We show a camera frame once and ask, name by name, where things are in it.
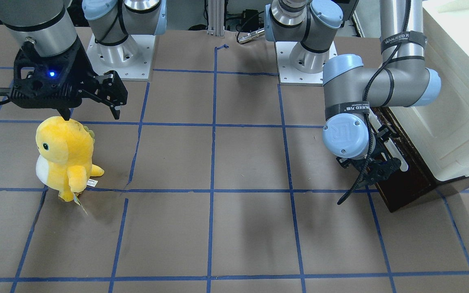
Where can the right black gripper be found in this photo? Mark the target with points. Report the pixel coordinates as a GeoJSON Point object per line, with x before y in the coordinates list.
{"type": "Point", "coordinates": [83, 66]}

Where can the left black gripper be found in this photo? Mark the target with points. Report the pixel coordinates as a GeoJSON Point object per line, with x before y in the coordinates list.
{"type": "Point", "coordinates": [381, 167]}

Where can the white drawer handle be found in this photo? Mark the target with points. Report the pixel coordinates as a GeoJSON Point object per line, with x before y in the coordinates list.
{"type": "Point", "coordinates": [389, 143]}

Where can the dark brown wooden drawer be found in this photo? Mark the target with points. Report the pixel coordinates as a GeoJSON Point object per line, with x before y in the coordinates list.
{"type": "Point", "coordinates": [414, 184]}

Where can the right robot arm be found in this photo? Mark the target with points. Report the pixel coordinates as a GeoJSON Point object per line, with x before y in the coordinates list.
{"type": "Point", "coordinates": [48, 25]}

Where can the yellow plush dinosaur toy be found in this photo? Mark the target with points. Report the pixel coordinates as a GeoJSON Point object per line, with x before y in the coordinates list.
{"type": "Point", "coordinates": [65, 160]}

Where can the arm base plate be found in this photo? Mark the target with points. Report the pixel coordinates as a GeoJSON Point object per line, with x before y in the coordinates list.
{"type": "Point", "coordinates": [297, 66]}
{"type": "Point", "coordinates": [131, 59]}

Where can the aluminium frame post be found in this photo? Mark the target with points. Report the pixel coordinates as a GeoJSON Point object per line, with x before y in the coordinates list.
{"type": "Point", "coordinates": [216, 18]}

